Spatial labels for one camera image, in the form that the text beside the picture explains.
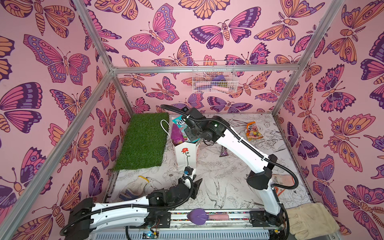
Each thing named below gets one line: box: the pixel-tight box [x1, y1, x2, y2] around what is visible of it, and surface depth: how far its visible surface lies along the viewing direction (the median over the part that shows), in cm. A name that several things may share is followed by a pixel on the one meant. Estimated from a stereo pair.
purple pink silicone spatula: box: [186, 208, 230, 225], surface depth 75 cm
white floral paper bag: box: [160, 119, 202, 171], surface depth 80 cm
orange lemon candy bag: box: [246, 121, 264, 141], surface depth 105 cm
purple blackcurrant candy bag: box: [171, 123, 185, 146], surface depth 83 cm
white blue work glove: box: [118, 176, 150, 201], surface depth 85 cm
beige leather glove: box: [285, 202, 340, 240], surface depth 73 cm
